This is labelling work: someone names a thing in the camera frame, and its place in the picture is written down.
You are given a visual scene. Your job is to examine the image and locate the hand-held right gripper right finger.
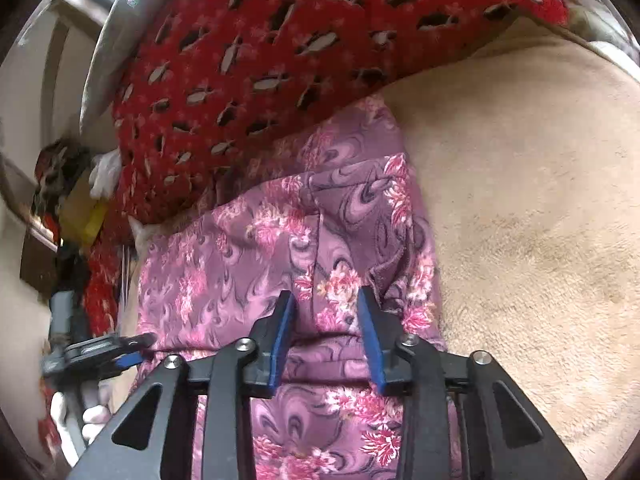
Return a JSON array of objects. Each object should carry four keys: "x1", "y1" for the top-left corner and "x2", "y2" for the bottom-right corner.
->
[{"x1": 356, "y1": 286, "x2": 586, "y2": 480}]

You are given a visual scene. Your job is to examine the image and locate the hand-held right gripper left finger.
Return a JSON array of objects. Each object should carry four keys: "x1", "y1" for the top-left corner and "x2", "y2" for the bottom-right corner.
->
[{"x1": 67, "y1": 291, "x2": 299, "y2": 480}]

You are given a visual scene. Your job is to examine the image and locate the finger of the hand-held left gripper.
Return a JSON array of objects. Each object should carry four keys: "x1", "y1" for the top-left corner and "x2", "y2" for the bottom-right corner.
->
[
  {"x1": 65, "y1": 351, "x2": 146, "y2": 379},
  {"x1": 66, "y1": 332, "x2": 157, "y2": 361}
]

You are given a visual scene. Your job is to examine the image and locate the purple floral garment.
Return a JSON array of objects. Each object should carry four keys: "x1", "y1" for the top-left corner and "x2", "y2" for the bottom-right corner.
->
[{"x1": 132, "y1": 94, "x2": 463, "y2": 480}]

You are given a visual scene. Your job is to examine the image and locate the pile of mixed clothes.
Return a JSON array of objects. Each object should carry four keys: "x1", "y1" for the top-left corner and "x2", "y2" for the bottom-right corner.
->
[{"x1": 32, "y1": 139, "x2": 93, "y2": 228}]

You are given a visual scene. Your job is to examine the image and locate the person's left hand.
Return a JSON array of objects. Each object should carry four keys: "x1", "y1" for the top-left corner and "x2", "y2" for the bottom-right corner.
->
[{"x1": 50, "y1": 382, "x2": 115, "y2": 443}]

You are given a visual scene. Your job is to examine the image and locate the red star-print cloth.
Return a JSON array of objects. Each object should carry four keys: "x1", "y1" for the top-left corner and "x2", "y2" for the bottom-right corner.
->
[{"x1": 82, "y1": 220, "x2": 127, "y2": 338}]

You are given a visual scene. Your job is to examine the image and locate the yellow cardboard box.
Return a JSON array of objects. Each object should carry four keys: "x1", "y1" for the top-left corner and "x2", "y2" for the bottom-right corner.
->
[{"x1": 60, "y1": 170, "x2": 109, "y2": 247}]

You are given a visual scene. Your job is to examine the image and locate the white papers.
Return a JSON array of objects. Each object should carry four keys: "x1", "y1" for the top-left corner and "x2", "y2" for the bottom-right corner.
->
[{"x1": 128, "y1": 215, "x2": 166, "y2": 261}]

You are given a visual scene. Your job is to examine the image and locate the white plastic bag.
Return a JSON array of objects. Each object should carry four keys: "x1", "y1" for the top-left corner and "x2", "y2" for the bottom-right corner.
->
[{"x1": 89, "y1": 149, "x2": 124, "y2": 200}]

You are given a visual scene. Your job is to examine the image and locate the beige fleece blanket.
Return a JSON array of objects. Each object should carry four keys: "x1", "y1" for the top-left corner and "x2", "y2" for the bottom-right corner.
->
[{"x1": 125, "y1": 15, "x2": 640, "y2": 480}]

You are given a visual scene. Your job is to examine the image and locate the red patterned blanket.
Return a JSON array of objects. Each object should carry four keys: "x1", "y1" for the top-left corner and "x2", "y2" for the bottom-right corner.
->
[{"x1": 111, "y1": 0, "x2": 571, "y2": 226}]

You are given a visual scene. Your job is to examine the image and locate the grey pillow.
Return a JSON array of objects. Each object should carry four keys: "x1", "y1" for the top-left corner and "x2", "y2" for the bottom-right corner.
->
[{"x1": 80, "y1": 0, "x2": 640, "y2": 136}]

